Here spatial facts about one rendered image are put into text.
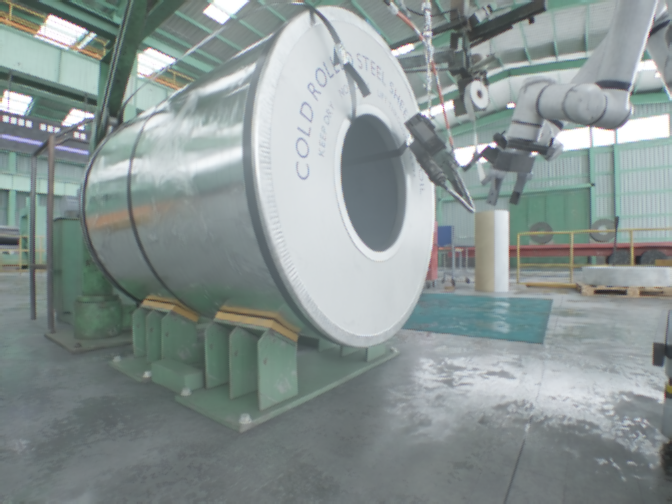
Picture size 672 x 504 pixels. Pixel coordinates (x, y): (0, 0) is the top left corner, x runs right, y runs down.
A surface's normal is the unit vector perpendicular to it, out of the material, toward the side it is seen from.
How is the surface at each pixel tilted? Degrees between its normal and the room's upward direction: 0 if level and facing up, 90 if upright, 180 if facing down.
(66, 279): 90
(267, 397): 90
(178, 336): 90
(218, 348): 90
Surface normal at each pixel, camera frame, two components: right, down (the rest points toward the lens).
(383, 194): -0.60, 0.07
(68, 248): 0.80, 0.00
